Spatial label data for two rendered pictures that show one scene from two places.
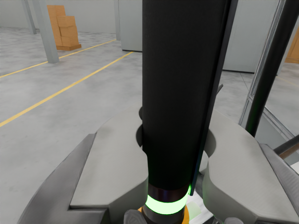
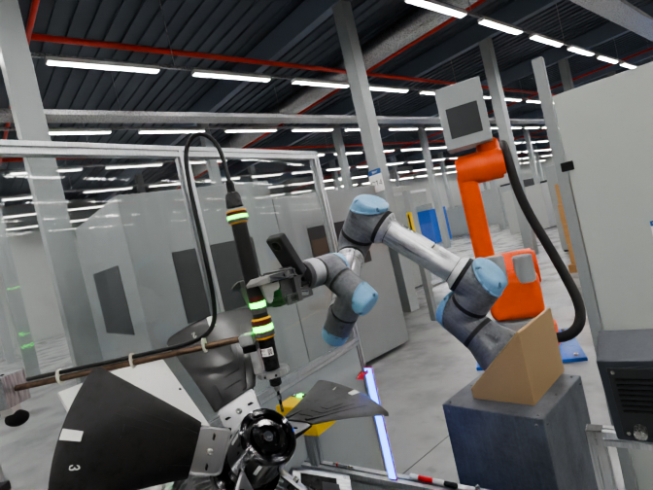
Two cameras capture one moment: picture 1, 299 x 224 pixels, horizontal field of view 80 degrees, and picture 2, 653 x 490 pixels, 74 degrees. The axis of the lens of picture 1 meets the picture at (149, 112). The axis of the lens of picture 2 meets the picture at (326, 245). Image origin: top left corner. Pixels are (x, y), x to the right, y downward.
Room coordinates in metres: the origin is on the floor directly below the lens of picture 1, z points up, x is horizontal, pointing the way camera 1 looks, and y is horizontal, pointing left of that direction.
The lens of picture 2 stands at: (0.77, 0.66, 1.57)
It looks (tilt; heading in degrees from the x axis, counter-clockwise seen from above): 1 degrees down; 214
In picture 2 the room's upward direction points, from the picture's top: 13 degrees counter-clockwise
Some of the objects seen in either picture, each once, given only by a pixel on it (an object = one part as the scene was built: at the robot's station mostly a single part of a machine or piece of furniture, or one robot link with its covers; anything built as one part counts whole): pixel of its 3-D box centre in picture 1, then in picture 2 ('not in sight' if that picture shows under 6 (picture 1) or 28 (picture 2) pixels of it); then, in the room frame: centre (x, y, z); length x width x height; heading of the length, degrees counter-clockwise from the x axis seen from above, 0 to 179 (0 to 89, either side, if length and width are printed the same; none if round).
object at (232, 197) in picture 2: not in sight; (253, 283); (0.09, -0.01, 1.51); 0.04 x 0.04 x 0.46
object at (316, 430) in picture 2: not in sight; (306, 415); (-0.29, -0.29, 1.02); 0.16 x 0.10 x 0.11; 87
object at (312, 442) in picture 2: not in sight; (313, 445); (-0.29, -0.29, 0.92); 0.03 x 0.03 x 0.12; 87
